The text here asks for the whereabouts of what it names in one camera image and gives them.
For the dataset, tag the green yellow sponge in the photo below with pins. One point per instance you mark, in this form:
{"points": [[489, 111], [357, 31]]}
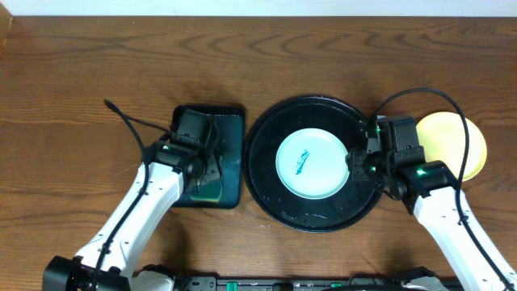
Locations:
{"points": [[209, 192]]}

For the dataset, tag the yellow plate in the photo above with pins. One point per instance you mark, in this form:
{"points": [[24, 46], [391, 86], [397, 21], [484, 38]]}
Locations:
{"points": [[441, 134]]}

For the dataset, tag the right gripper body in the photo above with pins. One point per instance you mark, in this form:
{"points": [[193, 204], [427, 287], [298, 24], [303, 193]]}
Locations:
{"points": [[370, 167]]}

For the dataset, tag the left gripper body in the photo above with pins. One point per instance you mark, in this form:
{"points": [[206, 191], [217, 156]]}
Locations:
{"points": [[214, 162]]}

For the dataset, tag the black round tray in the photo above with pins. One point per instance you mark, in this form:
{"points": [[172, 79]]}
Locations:
{"points": [[348, 205]]}

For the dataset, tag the light green plate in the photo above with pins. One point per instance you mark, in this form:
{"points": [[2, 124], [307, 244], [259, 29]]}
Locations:
{"points": [[311, 163]]}

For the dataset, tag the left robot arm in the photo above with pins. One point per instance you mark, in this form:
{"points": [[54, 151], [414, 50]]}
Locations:
{"points": [[109, 260]]}

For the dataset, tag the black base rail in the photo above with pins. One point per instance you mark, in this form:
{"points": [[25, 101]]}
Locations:
{"points": [[416, 278]]}

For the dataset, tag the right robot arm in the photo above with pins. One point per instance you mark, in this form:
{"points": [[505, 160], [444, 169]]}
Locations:
{"points": [[430, 192]]}

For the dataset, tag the black rectangular water tray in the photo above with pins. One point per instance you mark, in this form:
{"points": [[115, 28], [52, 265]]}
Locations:
{"points": [[231, 124]]}

